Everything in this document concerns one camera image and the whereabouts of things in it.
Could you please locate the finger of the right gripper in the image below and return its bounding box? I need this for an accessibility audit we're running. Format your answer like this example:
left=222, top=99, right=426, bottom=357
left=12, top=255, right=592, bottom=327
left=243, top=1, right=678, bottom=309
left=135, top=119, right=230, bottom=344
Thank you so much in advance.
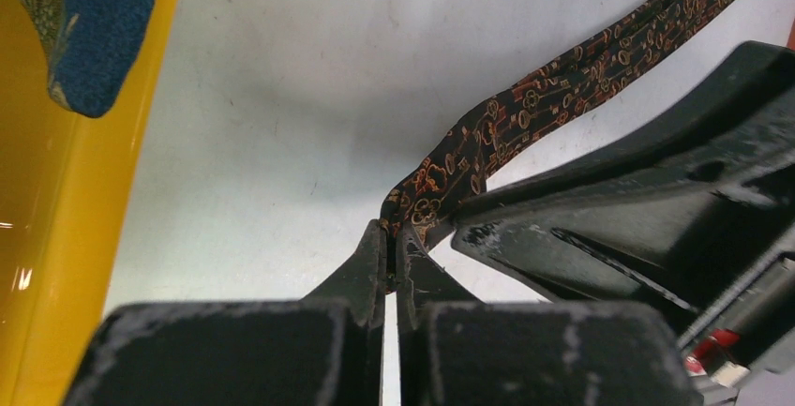
left=451, top=41, right=794, bottom=367

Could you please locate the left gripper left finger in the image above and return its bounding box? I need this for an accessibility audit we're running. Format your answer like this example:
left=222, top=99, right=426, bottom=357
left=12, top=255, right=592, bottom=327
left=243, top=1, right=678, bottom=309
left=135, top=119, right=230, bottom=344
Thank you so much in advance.
left=64, top=221, right=386, bottom=405

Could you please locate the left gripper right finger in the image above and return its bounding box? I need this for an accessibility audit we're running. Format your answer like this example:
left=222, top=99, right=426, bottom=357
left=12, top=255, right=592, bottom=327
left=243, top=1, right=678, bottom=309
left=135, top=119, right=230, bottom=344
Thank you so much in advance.
left=396, top=228, right=702, bottom=405

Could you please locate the dark key-patterned tie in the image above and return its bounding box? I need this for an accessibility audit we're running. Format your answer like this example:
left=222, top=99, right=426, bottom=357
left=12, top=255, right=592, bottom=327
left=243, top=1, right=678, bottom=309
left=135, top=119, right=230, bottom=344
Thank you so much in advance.
left=379, top=0, right=784, bottom=255

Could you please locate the dark green ties pile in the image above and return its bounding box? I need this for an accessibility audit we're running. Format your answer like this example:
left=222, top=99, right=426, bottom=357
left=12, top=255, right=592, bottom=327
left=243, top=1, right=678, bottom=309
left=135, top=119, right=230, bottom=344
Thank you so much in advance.
left=20, top=0, right=156, bottom=118

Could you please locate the yellow plastic bin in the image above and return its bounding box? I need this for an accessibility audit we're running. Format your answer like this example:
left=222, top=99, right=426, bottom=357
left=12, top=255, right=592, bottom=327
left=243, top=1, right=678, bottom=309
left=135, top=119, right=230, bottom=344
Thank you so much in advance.
left=1, top=0, right=177, bottom=405

